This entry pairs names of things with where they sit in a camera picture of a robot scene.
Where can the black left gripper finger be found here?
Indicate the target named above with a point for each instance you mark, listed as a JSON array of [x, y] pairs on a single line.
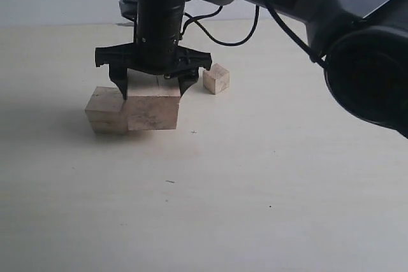
[[185, 82]]

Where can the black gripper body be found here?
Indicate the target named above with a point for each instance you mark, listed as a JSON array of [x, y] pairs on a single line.
[[171, 63]]

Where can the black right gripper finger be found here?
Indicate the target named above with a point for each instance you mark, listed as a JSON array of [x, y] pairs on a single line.
[[119, 76]]

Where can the smallest wooden cube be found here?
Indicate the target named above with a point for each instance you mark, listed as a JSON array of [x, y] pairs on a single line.
[[216, 79]]

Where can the second largest wooden cube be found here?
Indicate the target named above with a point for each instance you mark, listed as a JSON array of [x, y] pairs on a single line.
[[104, 111]]

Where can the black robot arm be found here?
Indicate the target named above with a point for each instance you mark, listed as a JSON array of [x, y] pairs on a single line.
[[360, 45]]

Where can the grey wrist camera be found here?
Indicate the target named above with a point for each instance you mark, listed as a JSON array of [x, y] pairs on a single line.
[[128, 9]]

